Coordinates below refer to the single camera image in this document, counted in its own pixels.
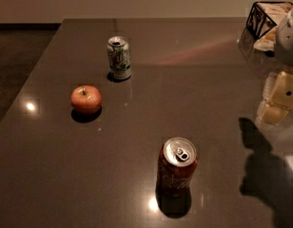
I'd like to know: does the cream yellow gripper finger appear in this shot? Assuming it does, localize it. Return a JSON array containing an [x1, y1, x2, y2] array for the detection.
[[257, 69, 293, 125]]

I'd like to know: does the red coke can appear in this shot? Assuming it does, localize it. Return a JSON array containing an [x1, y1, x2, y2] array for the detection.
[[157, 137, 199, 198]]

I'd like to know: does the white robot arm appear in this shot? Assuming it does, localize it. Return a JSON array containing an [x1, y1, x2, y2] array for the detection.
[[254, 7, 293, 125]]

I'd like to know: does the white green soda can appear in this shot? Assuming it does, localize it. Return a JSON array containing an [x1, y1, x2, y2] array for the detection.
[[107, 36, 131, 81]]

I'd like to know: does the red apple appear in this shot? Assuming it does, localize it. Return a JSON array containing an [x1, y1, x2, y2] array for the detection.
[[70, 85, 102, 115]]

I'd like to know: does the black wire basket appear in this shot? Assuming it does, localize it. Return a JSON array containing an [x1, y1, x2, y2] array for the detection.
[[246, 1, 293, 40]]

